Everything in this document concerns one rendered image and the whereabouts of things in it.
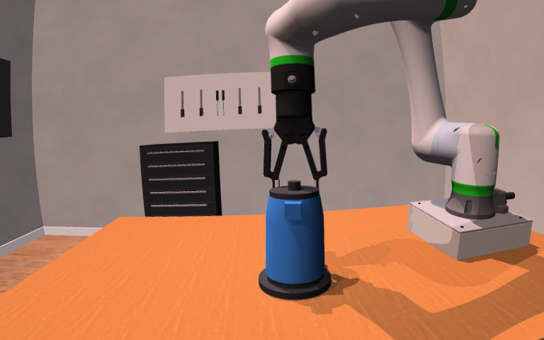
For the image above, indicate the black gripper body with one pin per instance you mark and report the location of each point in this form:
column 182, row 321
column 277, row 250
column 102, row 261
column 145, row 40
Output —
column 294, row 110

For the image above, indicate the dark grey round disc with centre stud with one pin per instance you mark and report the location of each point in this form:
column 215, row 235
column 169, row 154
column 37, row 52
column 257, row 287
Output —
column 295, row 293

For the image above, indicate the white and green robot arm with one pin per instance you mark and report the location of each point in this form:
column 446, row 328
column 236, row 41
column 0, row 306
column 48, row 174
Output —
column 471, row 149

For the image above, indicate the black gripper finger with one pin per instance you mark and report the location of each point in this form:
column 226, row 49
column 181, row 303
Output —
column 321, row 134
column 267, row 135

